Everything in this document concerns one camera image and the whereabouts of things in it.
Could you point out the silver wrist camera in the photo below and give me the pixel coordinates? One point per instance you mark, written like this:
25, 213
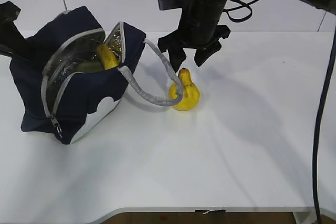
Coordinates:
173, 1

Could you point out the white table leg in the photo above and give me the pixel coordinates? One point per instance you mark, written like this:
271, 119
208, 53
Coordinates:
305, 217

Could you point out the yellow banana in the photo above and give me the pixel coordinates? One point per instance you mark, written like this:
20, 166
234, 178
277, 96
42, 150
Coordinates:
107, 57

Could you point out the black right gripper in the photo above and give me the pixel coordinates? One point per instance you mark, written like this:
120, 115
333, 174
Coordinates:
199, 30

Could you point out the navy blue lunch bag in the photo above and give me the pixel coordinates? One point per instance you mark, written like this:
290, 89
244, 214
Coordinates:
68, 104

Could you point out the yellow pear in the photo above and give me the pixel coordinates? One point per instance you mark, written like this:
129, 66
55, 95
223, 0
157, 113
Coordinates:
191, 93

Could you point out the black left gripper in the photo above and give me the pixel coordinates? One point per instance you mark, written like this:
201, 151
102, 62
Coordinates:
13, 44

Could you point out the green lid glass container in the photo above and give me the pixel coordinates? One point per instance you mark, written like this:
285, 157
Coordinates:
89, 67

